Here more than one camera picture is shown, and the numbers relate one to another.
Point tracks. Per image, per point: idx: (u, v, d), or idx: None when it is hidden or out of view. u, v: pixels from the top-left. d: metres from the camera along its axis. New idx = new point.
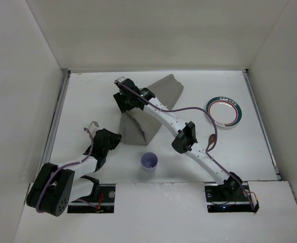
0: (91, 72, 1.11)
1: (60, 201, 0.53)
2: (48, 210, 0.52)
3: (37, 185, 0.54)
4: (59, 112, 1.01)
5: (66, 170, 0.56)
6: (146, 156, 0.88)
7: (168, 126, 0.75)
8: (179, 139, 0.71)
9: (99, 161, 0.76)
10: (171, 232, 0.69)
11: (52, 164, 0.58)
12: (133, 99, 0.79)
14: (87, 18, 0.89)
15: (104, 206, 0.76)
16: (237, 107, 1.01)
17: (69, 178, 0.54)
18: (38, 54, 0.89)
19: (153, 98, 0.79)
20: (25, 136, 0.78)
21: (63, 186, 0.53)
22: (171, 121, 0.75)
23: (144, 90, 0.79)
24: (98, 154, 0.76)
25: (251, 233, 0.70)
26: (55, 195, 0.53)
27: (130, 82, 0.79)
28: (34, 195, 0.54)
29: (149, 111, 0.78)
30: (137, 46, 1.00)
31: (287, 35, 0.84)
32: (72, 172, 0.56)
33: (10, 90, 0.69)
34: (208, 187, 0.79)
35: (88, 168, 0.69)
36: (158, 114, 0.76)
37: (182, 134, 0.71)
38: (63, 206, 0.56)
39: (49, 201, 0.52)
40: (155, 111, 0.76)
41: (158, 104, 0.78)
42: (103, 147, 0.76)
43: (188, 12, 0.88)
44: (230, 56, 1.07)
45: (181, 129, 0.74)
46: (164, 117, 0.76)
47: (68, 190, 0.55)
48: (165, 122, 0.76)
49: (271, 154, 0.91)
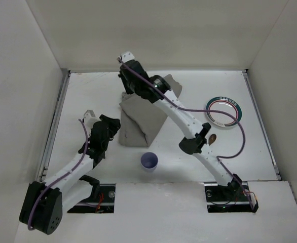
0: (91, 72, 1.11)
1: (50, 221, 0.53)
2: (41, 228, 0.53)
3: (26, 206, 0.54)
4: (59, 112, 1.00)
5: (53, 192, 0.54)
6: (146, 156, 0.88)
7: (183, 127, 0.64)
8: (194, 142, 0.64)
9: (97, 156, 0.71)
10: (171, 232, 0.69)
11: (39, 184, 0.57)
12: (141, 89, 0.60)
14: (87, 18, 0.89)
15: (104, 206, 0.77)
16: (237, 107, 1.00)
17: (57, 200, 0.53)
18: (38, 53, 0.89)
19: (169, 91, 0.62)
20: (25, 136, 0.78)
21: (50, 206, 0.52)
22: (188, 121, 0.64)
23: (158, 79, 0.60)
24: (97, 148, 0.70)
25: (251, 233, 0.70)
26: (44, 216, 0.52)
27: (138, 65, 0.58)
28: (25, 215, 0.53)
29: (162, 107, 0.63)
30: (137, 45, 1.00)
31: (287, 35, 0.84)
32: (59, 194, 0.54)
33: (10, 90, 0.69)
34: (208, 187, 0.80)
35: (84, 169, 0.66)
36: (175, 112, 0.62)
37: (199, 137, 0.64)
38: (56, 223, 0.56)
39: (40, 223, 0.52)
40: (171, 108, 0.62)
41: (174, 98, 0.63)
42: (101, 140, 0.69)
43: (188, 12, 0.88)
44: (230, 56, 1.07)
45: (197, 132, 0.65)
46: (182, 116, 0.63)
47: (58, 209, 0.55)
48: (182, 122, 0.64)
49: (271, 154, 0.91)
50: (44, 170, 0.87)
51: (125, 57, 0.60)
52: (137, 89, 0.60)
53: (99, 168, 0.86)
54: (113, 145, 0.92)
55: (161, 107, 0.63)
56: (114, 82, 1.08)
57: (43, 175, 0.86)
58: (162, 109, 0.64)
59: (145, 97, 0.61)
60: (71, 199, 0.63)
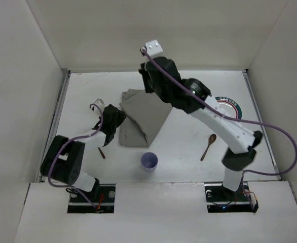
0: (91, 72, 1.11)
1: (72, 171, 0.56)
2: (63, 178, 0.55)
3: (49, 155, 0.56)
4: (59, 112, 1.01)
5: (76, 144, 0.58)
6: (146, 157, 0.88)
7: (230, 139, 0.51)
8: (248, 157, 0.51)
9: (108, 136, 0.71)
10: (171, 232, 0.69)
11: (63, 137, 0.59)
12: (176, 97, 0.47)
14: (87, 18, 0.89)
15: (104, 206, 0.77)
16: (237, 107, 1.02)
17: (80, 151, 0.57)
18: (38, 53, 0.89)
19: (208, 97, 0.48)
20: (25, 136, 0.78)
21: (75, 156, 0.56)
22: (236, 132, 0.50)
23: (195, 84, 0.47)
24: (106, 130, 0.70)
25: (250, 233, 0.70)
26: (67, 165, 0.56)
27: (170, 65, 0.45)
28: (46, 165, 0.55)
29: (201, 116, 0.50)
30: (137, 45, 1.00)
31: (287, 35, 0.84)
32: (82, 146, 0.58)
33: (10, 89, 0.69)
34: (208, 187, 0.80)
35: (97, 143, 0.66)
36: (220, 123, 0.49)
37: (252, 151, 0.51)
38: (75, 176, 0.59)
39: (62, 172, 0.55)
40: (215, 118, 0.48)
41: (216, 106, 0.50)
42: (111, 123, 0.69)
43: (189, 12, 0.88)
44: (231, 56, 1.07)
45: (249, 145, 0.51)
46: (229, 127, 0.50)
47: (78, 162, 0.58)
48: (229, 134, 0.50)
49: (271, 154, 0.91)
50: None
51: (151, 50, 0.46)
52: (171, 96, 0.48)
53: (99, 169, 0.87)
54: (113, 145, 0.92)
55: (200, 118, 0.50)
56: (114, 82, 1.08)
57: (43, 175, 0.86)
58: (200, 119, 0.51)
59: (179, 107, 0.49)
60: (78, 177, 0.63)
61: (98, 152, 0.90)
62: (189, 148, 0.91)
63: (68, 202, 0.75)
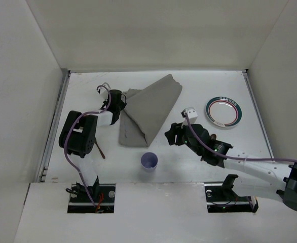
0: (91, 72, 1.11)
1: (88, 139, 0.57)
2: (78, 148, 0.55)
3: (66, 127, 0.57)
4: (59, 112, 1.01)
5: (90, 116, 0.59)
6: (146, 156, 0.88)
7: (267, 178, 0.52)
8: (289, 190, 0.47)
9: (114, 116, 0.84)
10: (171, 232, 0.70)
11: (75, 112, 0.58)
12: (208, 156, 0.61)
14: (87, 18, 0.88)
15: (104, 206, 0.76)
16: (237, 107, 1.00)
17: (94, 122, 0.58)
18: (38, 53, 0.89)
19: (230, 149, 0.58)
20: (25, 136, 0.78)
21: (90, 126, 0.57)
22: (266, 168, 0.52)
23: (218, 143, 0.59)
24: (113, 110, 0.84)
25: (250, 233, 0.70)
26: (84, 134, 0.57)
27: (200, 132, 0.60)
28: (64, 136, 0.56)
29: (232, 166, 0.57)
30: (137, 45, 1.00)
31: (287, 35, 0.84)
32: (95, 118, 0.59)
33: (10, 89, 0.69)
34: (208, 187, 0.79)
35: (106, 120, 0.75)
36: (246, 166, 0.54)
37: (291, 181, 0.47)
38: (90, 147, 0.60)
39: (79, 141, 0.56)
40: (239, 163, 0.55)
41: (239, 153, 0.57)
42: (116, 104, 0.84)
43: (188, 12, 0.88)
44: (231, 56, 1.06)
45: (287, 176, 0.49)
46: (257, 166, 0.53)
47: (93, 132, 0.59)
48: (261, 173, 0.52)
49: (271, 154, 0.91)
50: (44, 170, 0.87)
51: (189, 114, 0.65)
52: (203, 155, 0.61)
53: (99, 169, 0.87)
54: (112, 145, 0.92)
55: (234, 168, 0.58)
56: (114, 82, 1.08)
57: (43, 175, 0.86)
58: (235, 168, 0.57)
59: (213, 164, 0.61)
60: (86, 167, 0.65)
61: (98, 152, 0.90)
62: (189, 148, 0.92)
63: (68, 202, 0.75)
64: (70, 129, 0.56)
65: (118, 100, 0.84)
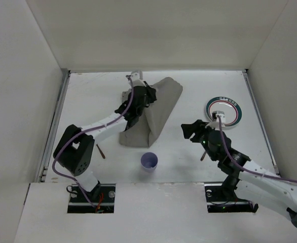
0: (91, 73, 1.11)
1: (78, 164, 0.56)
2: (69, 168, 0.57)
3: (60, 144, 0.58)
4: (59, 112, 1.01)
5: (86, 136, 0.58)
6: (146, 157, 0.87)
7: (281, 197, 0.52)
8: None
9: (130, 121, 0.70)
10: (172, 232, 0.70)
11: (76, 127, 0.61)
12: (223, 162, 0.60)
14: (87, 18, 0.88)
15: (104, 206, 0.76)
16: (237, 107, 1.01)
17: (88, 145, 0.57)
18: (38, 54, 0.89)
19: (248, 161, 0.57)
20: (25, 136, 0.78)
21: (83, 148, 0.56)
22: (284, 188, 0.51)
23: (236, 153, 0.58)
24: (131, 114, 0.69)
25: (250, 233, 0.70)
26: (75, 157, 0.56)
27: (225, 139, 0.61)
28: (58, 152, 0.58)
29: (247, 179, 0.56)
30: (137, 45, 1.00)
31: (288, 35, 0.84)
32: (91, 140, 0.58)
33: (10, 89, 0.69)
34: (208, 187, 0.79)
35: (117, 129, 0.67)
36: (262, 181, 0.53)
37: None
38: (83, 168, 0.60)
39: (69, 162, 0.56)
40: (256, 177, 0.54)
41: (256, 167, 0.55)
42: (138, 106, 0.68)
43: (188, 13, 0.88)
44: (231, 56, 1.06)
45: None
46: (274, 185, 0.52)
47: (87, 155, 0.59)
48: (276, 192, 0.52)
49: (271, 154, 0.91)
50: (44, 170, 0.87)
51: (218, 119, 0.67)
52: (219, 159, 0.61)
53: (99, 168, 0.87)
54: (113, 145, 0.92)
55: (247, 180, 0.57)
56: (114, 82, 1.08)
57: (43, 175, 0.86)
58: (248, 180, 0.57)
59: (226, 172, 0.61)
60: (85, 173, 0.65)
61: (98, 152, 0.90)
62: (189, 148, 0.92)
63: (68, 202, 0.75)
64: (62, 148, 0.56)
65: (141, 102, 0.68)
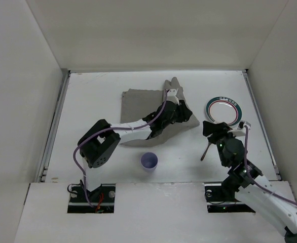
0: (91, 72, 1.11)
1: (99, 158, 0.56)
2: (88, 159, 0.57)
3: (87, 133, 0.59)
4: (60, 112, 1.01)
5: (114, 133, 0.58)
6: (146, 156, 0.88)
7: (284, 217, 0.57)
8: None
9: (154, 131, 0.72)
10: (172, 232, 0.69)
11: (106, 122, 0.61)
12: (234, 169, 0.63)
14: (87, 18, 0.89)
15: (104, 206, 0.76)
16: (237, 107, 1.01)
17: (113, 143, 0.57)
18: (39, 54, 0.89)
19: (260, 176, 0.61)
20: (26, 136, 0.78)
21: (106, 145, 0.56)
22: (289, 210, 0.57)
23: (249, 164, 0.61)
24: (156, 125, 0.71)
25: (250, 233, 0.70)
26: (97, 150, 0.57)
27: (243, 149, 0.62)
28: (83, 139, 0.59)
29: (255, 192, 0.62)
30: (138, 45, 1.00)
31: (288, 35, 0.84)
32: (117, 138, 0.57)
33: (10, 89, 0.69)
34: (208, 187, 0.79)
35: (139, 135, 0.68)
36: (269, 199, 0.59)
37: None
38: (102, 162, 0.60)
39: (91, 154, 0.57)
40: (264, 194, 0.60)
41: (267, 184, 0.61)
42: (164, 119, 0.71)
43: (188, 13, 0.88)
44: (231, 56, 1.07)
45: None
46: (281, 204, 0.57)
47: (109, 151, 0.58)
48: (281, 211, 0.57)
49: (271, 154, 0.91)
50: (44, 170, 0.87)
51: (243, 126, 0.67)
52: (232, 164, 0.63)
53: None
54: None
55: (254, 193, 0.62)
56: (114, 82, 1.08)
57: (43, 175, 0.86)
58: (255, 194, 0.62)
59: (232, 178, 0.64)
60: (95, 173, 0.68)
61: None
62: (189, 148, 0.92)
63: (68, 202, 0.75)
64: (88, 137, 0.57)
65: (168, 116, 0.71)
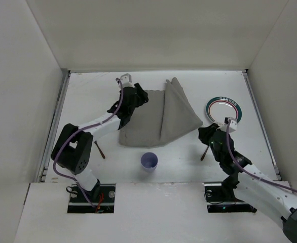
0: (91, 72, 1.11)
1: (78, 162, 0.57)
2: (69, 167, 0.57)
3: (58, 144, 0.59)
4: (59, 112, 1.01)
5: (85, 133, 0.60)
6: (146, 157, 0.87)
7: (274, 203, 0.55)
8: (293, 220, 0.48)
9: (123, 119, 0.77)
10: (172, 232, 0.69)
11: (73, 125, 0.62)
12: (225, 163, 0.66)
14: (87, 18, 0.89)
15: (104, 206, 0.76)
16: (237, 107, 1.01)
17: (87, 142, 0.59)
18: (38, 54, 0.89)
19: (249, 165, 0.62)
20: (25, 136, 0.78)
21: (82, 146, 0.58)
22: (277, 194, 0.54)
23: (238, 155, 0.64)
24: (123, 113, 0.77)
25: (250, 234, 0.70)
26: (74, 155, 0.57)
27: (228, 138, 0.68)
28: (56, 152, 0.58)
29: (246, 182, 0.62)
30: (137, 45, 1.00)
31: (288, 35, 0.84)
32: (90, 137, 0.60)
33: (10, 89, 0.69)
34: (208, 187, 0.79)
35: (111, 125, 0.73)
36: (258, 185, 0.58)
37: None
38: (82, 166, 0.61)
39: (69, 161, 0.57)
40: (253, 180, 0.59)
41: (257, 172, 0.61)
42: (128, 105, 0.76)
43: (188, 13, 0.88)
44: (231, 56, 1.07)
45: (294, 207, 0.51)
46: (268, 189, 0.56)
47: (86, 152, 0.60)
48: (270, 196, 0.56)
49: (271, 154, 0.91)
50: (44, 170, 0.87)
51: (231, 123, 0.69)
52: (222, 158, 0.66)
53: (99, 169, 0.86)
54: (113, 145, 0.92)
55: (247, 184, 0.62)
56: (114, 82, 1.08)
57: (43, 175, 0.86)
58: (248, 185, 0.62)
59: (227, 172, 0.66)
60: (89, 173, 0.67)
61: (98, 152, 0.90)
62: (189, 148, 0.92)
63: (68, 202, 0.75)
64: (61, 148, 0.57)
65: (131, 101, 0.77)
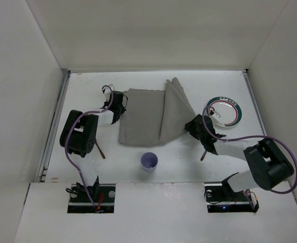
0: (91, 72, 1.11)
1: (88, 140, 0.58)
2: (79, 148, 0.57)
3: (66, 128, 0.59)
4: (59, 112, 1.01)
5: (90, 115, 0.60)
6: (146, 157, 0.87)
7: (238, 151, 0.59)
8: (247, 153, 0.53)
9: (115, 115, 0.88)
10: (171, 232, 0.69)
11: (77, 111, 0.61)
12: (206, 142, 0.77)
14: (87, 18, 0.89)
15: (104, 206, 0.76)
16: (237, 107, 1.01)
17: (95, 122, 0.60)
18: (39, 54, 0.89)
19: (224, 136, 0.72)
20: (25, 135, 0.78)
21: (90, 124, 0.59)
22: (238, 143, 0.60)
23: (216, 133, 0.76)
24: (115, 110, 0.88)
25: (250, 233, 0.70)
26: (84, 134, 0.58)
27: (207, 120, 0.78)
28: (64, 135, 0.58)
29: (220, 148, 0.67)
30: (137, 45, 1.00)
31: (288, 35, 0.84)
32: (97, 117, 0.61)
33: (11, 89, 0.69)
34: (208, 187, 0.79)
35: (106, 119, 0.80)
36: (225, 144, 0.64)
37: (252, 148, 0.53)
38: (90, 146, 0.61)
39: (78, 141, 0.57)
40: (222, 143, 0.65)
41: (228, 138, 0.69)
42: (118, 104, 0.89)
43: (188, 12, 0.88)
44: (231, 56, 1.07)
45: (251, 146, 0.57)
46: (232, 143, 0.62)
47: (94, 132, 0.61)
48: (234, 148, 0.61)
49: None
50: (44, 170, 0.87)
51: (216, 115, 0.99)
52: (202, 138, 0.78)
53: (98, 169, 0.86)
54: (113, 145, 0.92)
55: (221, 150, 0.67)
56: (114, 82, 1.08)
57: (43, 175, 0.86)
58: (222, 150, 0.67)
59: (209, 150, 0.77)
60: (91, 171, 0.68)
61: (98, 152, 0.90)
62: (189, 149, 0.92)
63: (68, 202, 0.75)
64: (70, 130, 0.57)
65: (119, 99, 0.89)
